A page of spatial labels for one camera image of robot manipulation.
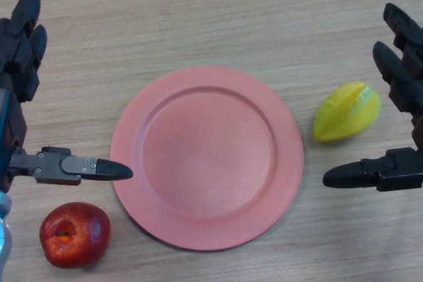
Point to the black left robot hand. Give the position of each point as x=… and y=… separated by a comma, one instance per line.
x=20, y=54

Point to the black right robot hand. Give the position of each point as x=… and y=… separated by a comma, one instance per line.
x=404, y=67

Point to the yellow starfruit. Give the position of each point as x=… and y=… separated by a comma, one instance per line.
x=343, y=117

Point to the pink round plate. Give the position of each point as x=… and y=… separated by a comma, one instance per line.
x=208, y=160

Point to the red apple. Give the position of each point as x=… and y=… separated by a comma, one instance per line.
x=79, y=242

